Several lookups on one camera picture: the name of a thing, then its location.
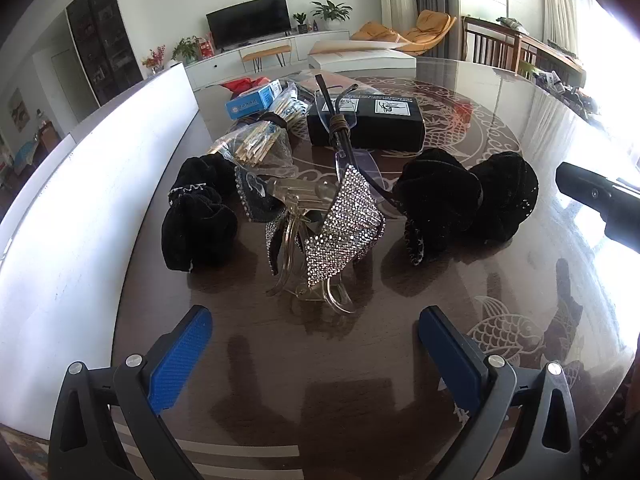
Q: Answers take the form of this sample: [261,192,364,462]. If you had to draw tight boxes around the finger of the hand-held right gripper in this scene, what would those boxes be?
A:
[555,161,626,220]

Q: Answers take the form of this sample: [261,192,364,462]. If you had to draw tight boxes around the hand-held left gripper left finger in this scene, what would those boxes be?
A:
[47,305,213,480]

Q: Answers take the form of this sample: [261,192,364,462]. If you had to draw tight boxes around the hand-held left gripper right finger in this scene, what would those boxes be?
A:
[419,306,581,480]

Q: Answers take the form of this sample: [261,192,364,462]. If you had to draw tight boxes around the rhinestone bow hair claw clip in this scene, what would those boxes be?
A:
[235,164,387,317]

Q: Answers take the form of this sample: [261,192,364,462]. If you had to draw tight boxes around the black velvet scrunchie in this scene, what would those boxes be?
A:
[161,156,239,273]

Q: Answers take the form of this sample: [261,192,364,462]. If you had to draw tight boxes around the large black velvet bow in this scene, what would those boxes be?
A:
[392,149,539,266]

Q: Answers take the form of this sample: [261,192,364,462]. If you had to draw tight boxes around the dark wooden chair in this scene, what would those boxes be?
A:
[462,16,526,78]

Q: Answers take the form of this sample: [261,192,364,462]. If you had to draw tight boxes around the black box with white labels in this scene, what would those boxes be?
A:
[306,91,427,153]

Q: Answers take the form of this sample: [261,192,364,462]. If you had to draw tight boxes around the white curved partition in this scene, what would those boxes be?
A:
[0,62,201,311]

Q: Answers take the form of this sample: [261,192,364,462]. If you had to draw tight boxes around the orange lounge chair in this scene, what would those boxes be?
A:
[350,9,457,56]

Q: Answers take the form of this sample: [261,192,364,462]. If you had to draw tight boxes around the clear bag of wooden sticks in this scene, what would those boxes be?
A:
[207,117,296,171]

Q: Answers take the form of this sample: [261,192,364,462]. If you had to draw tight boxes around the clear glasses with dark temples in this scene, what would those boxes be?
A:
[314,74,401,211]

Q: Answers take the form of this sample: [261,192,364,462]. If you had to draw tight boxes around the white flat book box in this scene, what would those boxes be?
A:
[306,39,417,72]

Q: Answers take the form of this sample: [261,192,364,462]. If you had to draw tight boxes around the blue and white carton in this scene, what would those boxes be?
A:
[225,80,282,121]

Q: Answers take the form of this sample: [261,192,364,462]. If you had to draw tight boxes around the clear bag of white sticks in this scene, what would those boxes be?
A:
[267,81,313,126]

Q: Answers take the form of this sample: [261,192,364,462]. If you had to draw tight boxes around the red packet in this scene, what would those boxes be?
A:
[220,76,268,101]

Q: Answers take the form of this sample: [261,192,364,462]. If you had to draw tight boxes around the white television cabinet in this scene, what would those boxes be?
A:
[182,30,351,92]

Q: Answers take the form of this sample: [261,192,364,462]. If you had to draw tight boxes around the red flowers in vase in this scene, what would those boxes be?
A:
[142,45,167,73]

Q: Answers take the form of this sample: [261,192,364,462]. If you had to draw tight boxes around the large green potted plant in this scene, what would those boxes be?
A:
[310,0,353,32]

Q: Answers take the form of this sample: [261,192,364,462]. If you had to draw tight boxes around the bushy green potted plant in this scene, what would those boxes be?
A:
[171,36,201,63]

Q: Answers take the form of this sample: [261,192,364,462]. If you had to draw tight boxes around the wooden stool with metal legs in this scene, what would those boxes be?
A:
[241,45,292,68]

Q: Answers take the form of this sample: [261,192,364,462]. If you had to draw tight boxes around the dark glass display cabinet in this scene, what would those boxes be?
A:
[65,0,143,108]

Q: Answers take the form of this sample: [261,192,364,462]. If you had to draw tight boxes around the black television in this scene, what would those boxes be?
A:
[206,0,292,51]

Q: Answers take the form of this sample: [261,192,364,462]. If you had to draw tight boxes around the framed wall picture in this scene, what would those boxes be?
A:
[7,87,32,133]

